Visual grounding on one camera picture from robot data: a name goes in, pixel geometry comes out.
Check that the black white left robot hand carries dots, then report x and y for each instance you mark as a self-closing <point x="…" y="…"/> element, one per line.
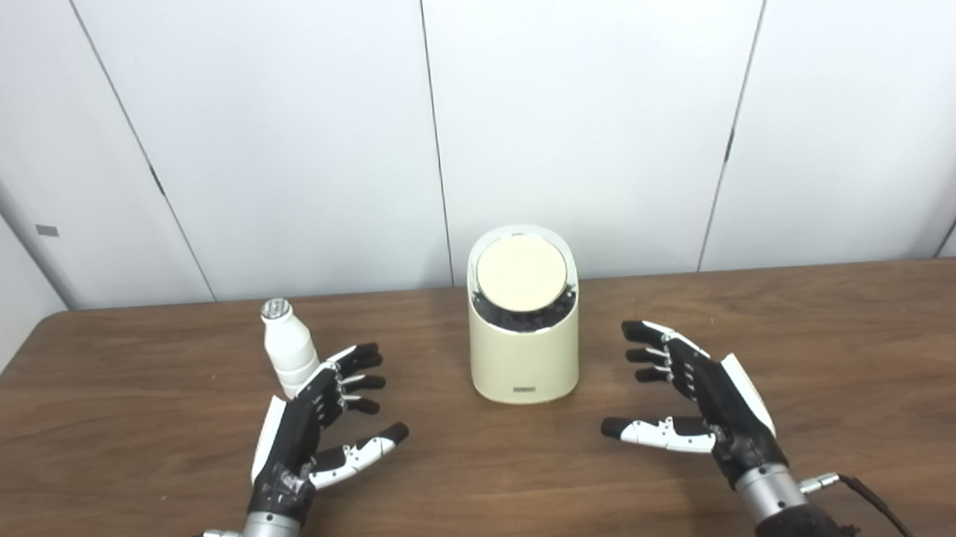
<point x="292" y="438"/>

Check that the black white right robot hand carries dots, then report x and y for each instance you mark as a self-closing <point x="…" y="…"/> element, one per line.
<point x="735" y="419"/>

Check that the small white plastic bottle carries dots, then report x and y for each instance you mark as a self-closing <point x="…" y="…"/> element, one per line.
<point x="289" y="349"/>

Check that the cream-colored bin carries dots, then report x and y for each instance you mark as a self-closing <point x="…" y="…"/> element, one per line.
<point x="525" y="363"/>

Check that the cream round bin lid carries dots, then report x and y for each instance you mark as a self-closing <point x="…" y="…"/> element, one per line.
<point x="521" y="273"/>

